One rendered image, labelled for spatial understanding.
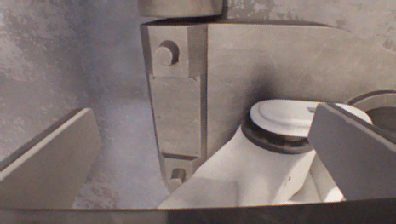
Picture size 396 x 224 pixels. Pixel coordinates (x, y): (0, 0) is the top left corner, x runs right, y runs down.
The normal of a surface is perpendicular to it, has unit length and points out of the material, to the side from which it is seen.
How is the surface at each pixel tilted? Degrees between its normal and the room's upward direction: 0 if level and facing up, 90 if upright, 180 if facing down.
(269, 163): 90
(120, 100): 0
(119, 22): 0
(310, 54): 0
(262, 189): 90
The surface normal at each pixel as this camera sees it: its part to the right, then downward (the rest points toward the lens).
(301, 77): -0.18, 0.49
